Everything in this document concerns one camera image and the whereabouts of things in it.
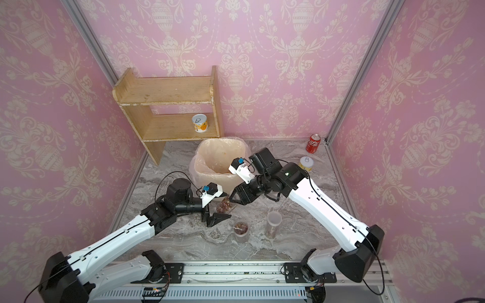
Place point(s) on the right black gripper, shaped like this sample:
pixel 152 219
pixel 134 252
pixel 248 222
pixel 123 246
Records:
pixel 245 193

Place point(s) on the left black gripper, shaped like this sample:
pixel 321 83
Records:
pixel 213 220

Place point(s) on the clear jar flower tea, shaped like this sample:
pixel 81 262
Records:
pixel 225 206
pixel 241 232
pixel 273 221

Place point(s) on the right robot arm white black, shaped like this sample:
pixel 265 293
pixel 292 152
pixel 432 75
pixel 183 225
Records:
pixel 358 244

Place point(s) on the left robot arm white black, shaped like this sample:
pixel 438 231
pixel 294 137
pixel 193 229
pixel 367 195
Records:
pixel 86 274

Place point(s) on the clear plastic bin liner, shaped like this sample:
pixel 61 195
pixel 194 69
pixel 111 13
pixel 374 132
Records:
pixel 197 170

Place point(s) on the cream trash bin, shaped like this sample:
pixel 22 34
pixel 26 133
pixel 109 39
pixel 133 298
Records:
pixel 216 163

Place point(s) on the yellow white can on table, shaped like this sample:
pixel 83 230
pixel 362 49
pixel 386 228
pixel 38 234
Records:
pixel 306 163

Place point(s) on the yellow white can on shelf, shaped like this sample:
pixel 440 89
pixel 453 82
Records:
pixel 200 123

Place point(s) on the red cola can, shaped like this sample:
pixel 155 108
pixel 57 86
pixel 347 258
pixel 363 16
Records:
pixel 313 143

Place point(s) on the wooden two-tier shelf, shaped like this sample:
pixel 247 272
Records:
pixel 161 109

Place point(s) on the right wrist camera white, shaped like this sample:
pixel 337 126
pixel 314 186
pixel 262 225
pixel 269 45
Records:
pixel 239 168

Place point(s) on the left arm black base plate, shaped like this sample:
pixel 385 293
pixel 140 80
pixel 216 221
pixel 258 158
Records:
pixel 169 273

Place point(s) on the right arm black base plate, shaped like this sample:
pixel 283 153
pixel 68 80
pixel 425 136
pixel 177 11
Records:
pixel 296 273

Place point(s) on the small circuit board with wires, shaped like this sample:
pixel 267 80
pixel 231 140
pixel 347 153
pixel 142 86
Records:
pixel 153 294

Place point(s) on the aluminium mounting rail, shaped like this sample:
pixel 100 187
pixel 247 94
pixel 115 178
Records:
pixel 259 281

